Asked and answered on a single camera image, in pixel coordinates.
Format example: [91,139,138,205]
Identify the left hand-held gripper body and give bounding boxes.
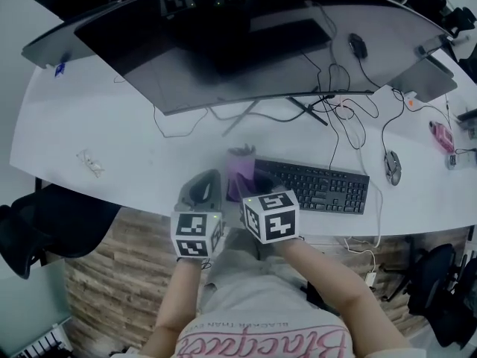
[170,195,226,262]

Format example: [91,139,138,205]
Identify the black office chair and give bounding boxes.
[443,5,477,41]
[405,242,477,350]
[0,183,122,280]

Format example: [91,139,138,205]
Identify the grey desk divider panel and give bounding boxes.
[21,22,98,68]
[389,56,458,103]

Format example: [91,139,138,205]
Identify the pink object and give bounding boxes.
[428,120,455,153]

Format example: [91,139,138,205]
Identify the black box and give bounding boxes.
[305,281,341,313]

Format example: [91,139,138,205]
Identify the black monitor stand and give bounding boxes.
[222,95,329,138]

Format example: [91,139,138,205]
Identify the person's left forearm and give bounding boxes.
[143,257,210,358]

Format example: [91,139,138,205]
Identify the white power cable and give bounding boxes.
[337,95,385,275]

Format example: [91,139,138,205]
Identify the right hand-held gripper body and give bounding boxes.
[238,189,301,245]

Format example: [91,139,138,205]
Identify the curved black monitor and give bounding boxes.
[73,0,454,116]

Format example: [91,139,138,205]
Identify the black mouse cable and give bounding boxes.
[381,86,407,152]

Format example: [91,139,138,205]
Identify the grey shirt with pink print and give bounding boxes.
[174,263,357,358]

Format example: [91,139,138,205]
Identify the thin black cable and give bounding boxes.
[316,63,353,172]

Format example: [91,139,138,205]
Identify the black monitor cable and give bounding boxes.
[153,102,209,139]

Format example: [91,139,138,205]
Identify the grey computer mouse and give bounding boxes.
[383,149,402,186]

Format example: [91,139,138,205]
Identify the grey shorts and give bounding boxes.
[208,227,306,294]

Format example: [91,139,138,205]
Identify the purple cloth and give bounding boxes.
[224,144,259,203]

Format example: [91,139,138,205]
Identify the frosted glass door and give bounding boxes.
[0,259,72,352]

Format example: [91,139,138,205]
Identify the black keyboard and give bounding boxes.
[253,157,370,216]

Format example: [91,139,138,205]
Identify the clear plastic container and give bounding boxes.
[446,149,477,171]

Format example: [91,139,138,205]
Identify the clear plastic wrapper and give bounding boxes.
[76,148,107,178]

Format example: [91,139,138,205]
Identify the person's right forearm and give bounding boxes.
[274,236,411,354]

